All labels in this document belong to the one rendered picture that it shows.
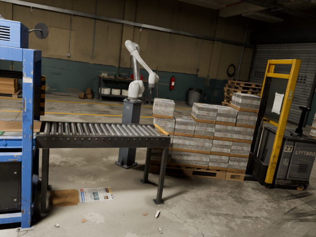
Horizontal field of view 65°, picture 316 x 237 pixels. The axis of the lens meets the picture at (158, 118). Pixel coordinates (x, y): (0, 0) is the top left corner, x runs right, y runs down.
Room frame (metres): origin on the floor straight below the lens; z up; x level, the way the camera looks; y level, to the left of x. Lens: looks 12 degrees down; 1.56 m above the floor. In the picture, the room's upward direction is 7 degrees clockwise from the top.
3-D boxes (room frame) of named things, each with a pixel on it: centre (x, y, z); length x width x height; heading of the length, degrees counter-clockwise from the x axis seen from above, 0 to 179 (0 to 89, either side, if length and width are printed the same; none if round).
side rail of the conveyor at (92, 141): (2.41, 0.46, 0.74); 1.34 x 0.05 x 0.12; 113
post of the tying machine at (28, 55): (1.97, 1.05, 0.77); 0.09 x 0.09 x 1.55; 23
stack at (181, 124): (3.65, -0.53, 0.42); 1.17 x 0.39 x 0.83; 94
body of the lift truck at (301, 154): (3.78, -2.05, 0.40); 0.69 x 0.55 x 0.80; 4
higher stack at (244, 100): (3.71, -1.25, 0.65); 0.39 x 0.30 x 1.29; 4
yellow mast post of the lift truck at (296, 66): (3.42, -1.71, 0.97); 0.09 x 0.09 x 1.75; 4
